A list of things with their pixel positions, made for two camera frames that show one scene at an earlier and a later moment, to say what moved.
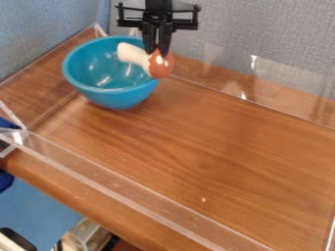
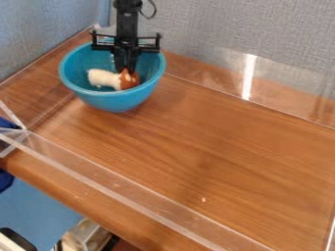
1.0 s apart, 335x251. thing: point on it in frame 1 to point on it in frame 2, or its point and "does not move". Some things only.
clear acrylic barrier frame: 219,141 does not move
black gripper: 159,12 to 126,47
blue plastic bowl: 107,80 does not move
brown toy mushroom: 158,64 to 120,81
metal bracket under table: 88,236 does not move
